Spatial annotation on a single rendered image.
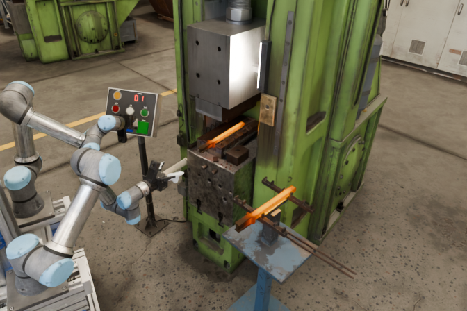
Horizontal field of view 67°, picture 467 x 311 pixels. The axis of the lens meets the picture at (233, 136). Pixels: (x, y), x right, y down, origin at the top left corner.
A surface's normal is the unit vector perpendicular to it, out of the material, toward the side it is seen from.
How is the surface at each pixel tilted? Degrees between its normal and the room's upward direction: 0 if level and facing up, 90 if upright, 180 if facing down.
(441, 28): 90
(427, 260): 0
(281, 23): 90
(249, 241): 0
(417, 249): 0
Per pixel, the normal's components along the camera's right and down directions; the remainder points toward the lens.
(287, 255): 0.03, -0.85
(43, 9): 0.61, 0.43
